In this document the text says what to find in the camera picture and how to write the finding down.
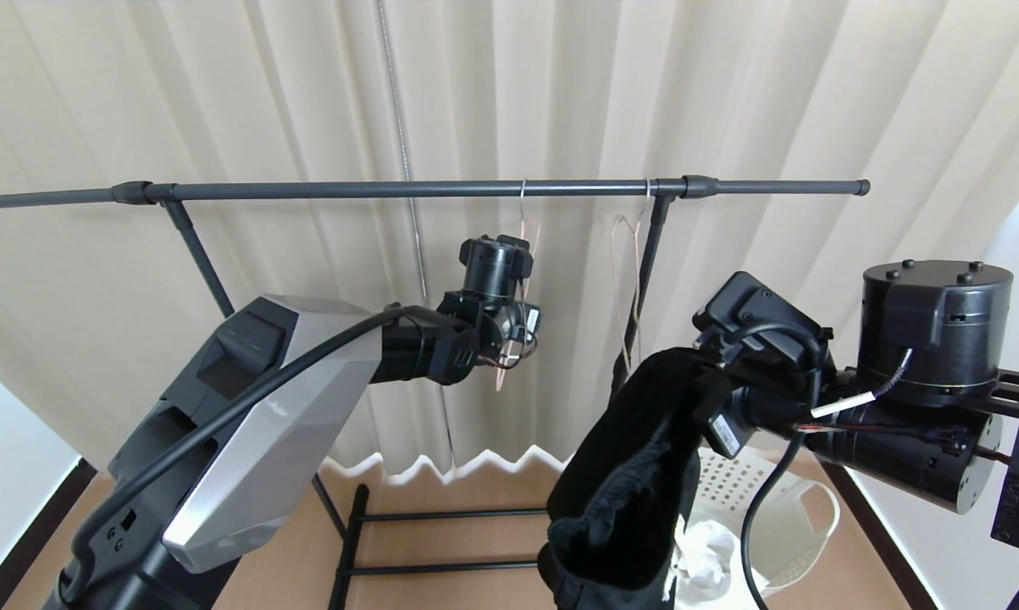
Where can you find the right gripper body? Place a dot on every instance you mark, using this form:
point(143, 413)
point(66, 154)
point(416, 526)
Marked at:
point(772, 407)

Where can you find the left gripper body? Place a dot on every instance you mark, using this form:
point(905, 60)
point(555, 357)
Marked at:
point(517, 326)

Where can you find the pink clothes hanger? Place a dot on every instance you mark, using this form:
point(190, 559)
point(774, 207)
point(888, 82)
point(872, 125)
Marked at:
point(523, 203)
point(637, 271)

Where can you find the black shorts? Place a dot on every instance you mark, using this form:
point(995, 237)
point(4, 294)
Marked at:
point(628, 474)

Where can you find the white printed t-shirt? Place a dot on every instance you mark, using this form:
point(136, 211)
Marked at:
point(712, 559)

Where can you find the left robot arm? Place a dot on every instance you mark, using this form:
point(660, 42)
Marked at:
point(246, 440)

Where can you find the white laundry basket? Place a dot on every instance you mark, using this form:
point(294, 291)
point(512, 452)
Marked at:
point(805, 525)

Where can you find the black clothes rack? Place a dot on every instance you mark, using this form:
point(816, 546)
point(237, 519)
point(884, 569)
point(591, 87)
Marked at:
point(348, 191)

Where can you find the beige curtain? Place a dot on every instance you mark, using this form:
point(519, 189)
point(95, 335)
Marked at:
point(729, 85)

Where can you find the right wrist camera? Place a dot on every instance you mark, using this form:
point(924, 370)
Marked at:
point(755, 313)

